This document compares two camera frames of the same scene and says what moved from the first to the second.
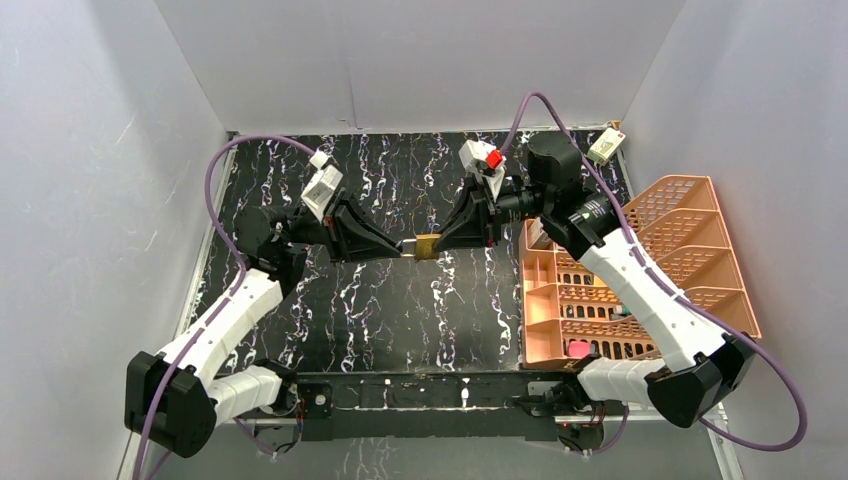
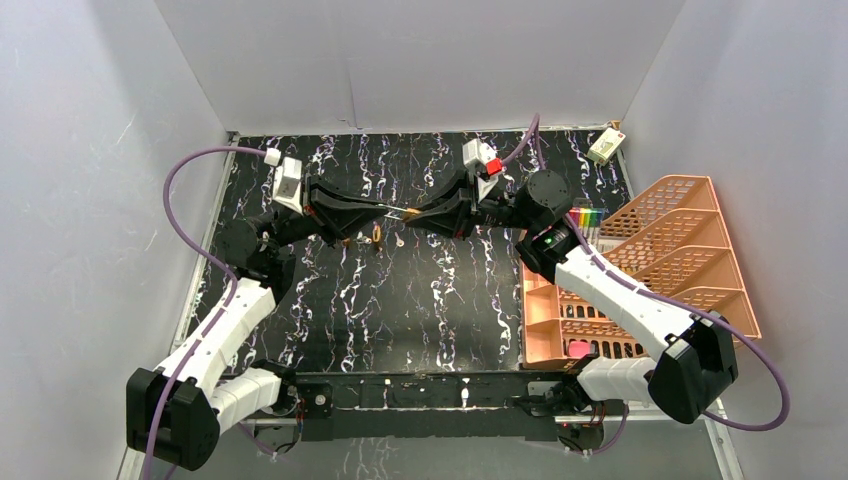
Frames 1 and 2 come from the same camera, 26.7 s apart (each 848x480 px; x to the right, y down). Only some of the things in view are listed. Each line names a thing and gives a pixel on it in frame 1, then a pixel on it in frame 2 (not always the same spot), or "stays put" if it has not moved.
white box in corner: (604, 146) stays put
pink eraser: (579, 348) stays put
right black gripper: (476, 212) to (455, 211)
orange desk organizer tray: (567, 313) stays put
